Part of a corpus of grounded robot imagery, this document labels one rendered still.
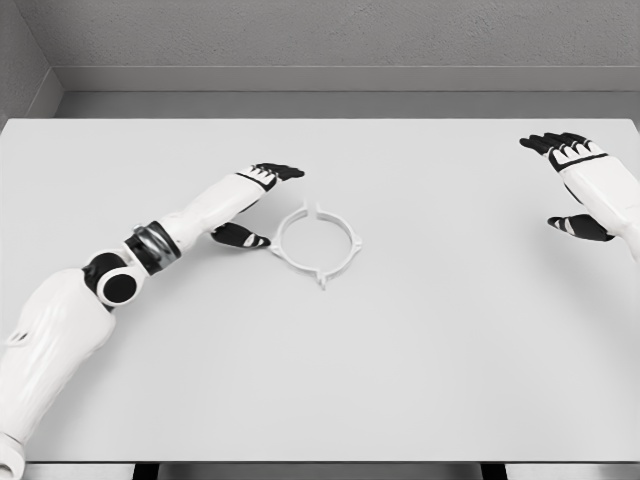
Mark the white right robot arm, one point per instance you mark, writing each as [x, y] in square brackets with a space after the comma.
[635, 245]

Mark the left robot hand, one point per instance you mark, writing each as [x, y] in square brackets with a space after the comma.
[232, 195]

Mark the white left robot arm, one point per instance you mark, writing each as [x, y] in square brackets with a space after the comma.
[60, 320]

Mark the white pipe clamp half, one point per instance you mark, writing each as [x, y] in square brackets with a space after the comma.
[345, 235]
[281, 239]

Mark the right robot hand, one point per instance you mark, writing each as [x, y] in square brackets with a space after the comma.
[595, 185]

